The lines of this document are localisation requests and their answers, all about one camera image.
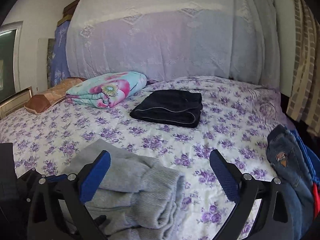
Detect beige checked curtain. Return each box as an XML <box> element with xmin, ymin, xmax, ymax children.
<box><xmin>286</xmin><ymin>0</ymin><xmax>320</xmax><ymax>137</ymax></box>

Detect blue and red garment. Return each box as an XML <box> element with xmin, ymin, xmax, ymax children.
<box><xmin>291</xmin><ymin>130</ymin><xmax>320</xmax><ymax>219</ymax></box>

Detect brown satin pillow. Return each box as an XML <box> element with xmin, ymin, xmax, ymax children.
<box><xmin>24</xmin><ymin>77</ymin><xmax>86</xmax><ymax>115</ymax></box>

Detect blue denim jeans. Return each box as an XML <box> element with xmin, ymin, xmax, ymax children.
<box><xmin>266</xmin><ymin>124</ymin><xmax>314</xmax><ymax>239</ymax></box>

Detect folded black pants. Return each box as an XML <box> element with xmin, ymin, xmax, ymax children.
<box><xmin>130</xmin><ymin>89</ymin><xmax>203</xmax><ymax>128</ymax></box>

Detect white lace-covered headboard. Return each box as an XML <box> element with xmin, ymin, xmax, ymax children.
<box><xmin>66</xmin><ymin>0</ymin><xmax>280</xmax><ymax>88</ymax></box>

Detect purple floral bedspread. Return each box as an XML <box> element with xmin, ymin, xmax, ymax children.
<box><xmin>1</xmin><ymin>76</ymin><xmax>291</xmax><ymax>239</ymax></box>

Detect green framed window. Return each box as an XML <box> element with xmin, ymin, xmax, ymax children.
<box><xmin>0</xmin><ymin>21</ymin><xmax>23</xmax><ymax>101</ymax></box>

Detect floral turquoise folded quilt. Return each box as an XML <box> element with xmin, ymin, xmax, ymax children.
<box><xmin>66</xmin><ymin>72</ymin><xmax>147</xmax><ymax>108</ymax></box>

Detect blue patterned cloth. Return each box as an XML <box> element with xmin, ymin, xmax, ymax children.
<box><xmin>49</xmin><ymin>21</ymin><xmax>71</xmax><ymax>87</ymax></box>

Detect grey sweatpants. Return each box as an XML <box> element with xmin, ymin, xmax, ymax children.
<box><xmin>63</xmin><ymin>139</ymin><xmax>184</xmax><ymax>239</ymax></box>

